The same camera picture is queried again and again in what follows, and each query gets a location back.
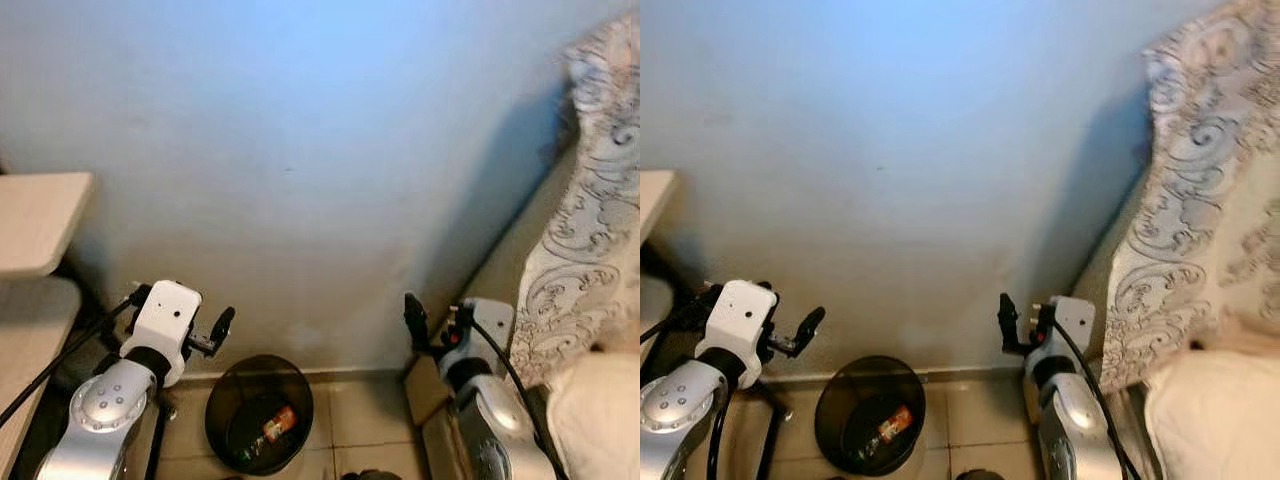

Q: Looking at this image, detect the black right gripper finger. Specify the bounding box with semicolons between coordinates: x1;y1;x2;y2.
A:
998;292;1025;353
404;292;431;353

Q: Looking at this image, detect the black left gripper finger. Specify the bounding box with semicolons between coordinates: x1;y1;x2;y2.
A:
795;306;827;353
205;306;237;353

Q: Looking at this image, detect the dark translucent waste bin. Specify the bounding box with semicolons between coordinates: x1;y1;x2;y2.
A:
814;355;927;476
205;355;314;476

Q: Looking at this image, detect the red packet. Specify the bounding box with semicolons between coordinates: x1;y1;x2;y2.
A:
875;405;914;442
262;405;298;442

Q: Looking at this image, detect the beige wooden desk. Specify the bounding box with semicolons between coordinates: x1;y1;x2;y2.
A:
640;170;678;331
0;172;94;476

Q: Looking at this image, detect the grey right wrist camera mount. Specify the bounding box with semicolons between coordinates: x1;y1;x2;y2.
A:
455;297;516;377
1040;295;1096;377

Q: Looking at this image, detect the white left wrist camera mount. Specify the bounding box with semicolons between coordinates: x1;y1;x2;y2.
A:
697;280;779;390
120;280;203;389

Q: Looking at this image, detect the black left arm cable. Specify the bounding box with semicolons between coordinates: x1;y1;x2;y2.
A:
0;290;141;431
640;288;743;480

